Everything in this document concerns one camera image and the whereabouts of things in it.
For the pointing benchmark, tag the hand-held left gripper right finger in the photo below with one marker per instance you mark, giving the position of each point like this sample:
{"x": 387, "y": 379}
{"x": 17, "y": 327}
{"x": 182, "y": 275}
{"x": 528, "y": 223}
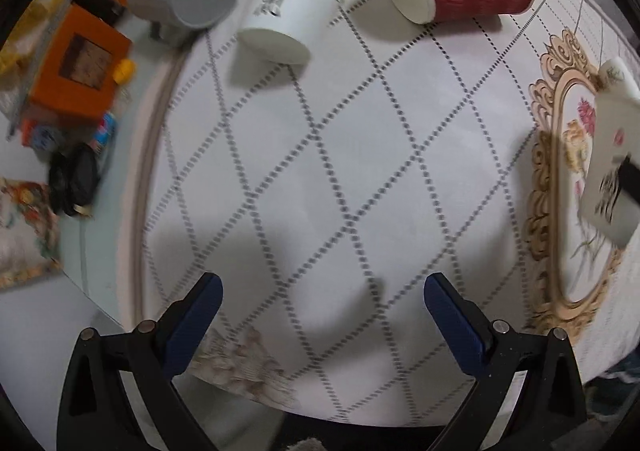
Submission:
{"x": 456, "y": 326}

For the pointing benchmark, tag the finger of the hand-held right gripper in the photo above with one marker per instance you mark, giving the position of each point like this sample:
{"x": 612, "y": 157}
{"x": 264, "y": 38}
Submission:
{"x": 631, "y": 176}

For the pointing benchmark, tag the small yellow object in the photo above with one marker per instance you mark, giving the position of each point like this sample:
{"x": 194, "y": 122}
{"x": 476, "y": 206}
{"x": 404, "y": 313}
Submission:
{"x": 124, "y": 71}

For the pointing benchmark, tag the orange and blue packet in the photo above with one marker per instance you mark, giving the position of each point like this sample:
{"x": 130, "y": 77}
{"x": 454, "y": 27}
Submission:
{"x": 37, "y": 136}

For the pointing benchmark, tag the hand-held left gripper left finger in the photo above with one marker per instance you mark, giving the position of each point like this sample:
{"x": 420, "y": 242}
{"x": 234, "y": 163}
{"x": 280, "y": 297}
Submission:
{"x": 199, "y": 323}

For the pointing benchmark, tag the floral printed cushion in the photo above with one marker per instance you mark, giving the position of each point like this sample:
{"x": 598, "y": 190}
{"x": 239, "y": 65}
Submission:
{"x": 25, "y": 236}

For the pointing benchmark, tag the blue snack packet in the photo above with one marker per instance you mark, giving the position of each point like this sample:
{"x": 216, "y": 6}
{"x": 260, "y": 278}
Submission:
{"x": 104, "y": 133}

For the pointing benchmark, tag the dark cloth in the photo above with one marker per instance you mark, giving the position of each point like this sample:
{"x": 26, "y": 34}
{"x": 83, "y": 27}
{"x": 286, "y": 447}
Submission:
{"x": 617, "y": 381}

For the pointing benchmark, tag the black bag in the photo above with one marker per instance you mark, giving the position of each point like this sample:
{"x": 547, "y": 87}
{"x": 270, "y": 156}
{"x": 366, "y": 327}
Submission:
{"x": 72, "y": 178}

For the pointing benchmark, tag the round printed tablecloth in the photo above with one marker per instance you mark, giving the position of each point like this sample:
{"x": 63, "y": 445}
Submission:
{"x": 350, "y": 181}

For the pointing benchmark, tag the yellow plastic bag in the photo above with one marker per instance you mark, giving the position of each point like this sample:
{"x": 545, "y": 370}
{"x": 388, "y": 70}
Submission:
{"x": 27, "y": 26}

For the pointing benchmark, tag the orange box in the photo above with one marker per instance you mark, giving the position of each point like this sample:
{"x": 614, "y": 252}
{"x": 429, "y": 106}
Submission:
{"x": 80, "y": 66}

